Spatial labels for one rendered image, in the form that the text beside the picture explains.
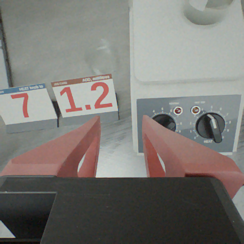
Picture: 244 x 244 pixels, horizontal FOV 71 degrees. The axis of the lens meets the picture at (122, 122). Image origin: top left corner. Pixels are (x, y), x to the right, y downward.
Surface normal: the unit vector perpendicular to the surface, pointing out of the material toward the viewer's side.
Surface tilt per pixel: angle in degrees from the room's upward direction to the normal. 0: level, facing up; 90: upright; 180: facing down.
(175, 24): 0
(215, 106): 30
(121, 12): 0
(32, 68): 0
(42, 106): 40
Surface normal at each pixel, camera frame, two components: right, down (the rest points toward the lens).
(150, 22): -0.12, -0.20
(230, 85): -0.10, 0.32
